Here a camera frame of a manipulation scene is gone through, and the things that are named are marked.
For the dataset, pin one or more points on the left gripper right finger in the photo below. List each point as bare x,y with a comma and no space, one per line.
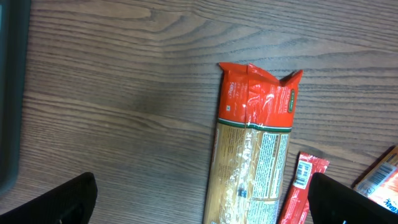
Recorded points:
331,202

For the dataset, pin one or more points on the small orange carton box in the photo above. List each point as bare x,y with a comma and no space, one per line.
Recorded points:
380,184

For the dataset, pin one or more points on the orange spaghetti pasta packet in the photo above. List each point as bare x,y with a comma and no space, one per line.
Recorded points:
255,120

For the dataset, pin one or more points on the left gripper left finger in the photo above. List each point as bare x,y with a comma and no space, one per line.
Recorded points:
70,203

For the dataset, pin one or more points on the grey plastic shopping basket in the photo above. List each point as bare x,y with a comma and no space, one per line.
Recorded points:
15,18

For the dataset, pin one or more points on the red stick sachet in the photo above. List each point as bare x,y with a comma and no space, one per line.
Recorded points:
296,206

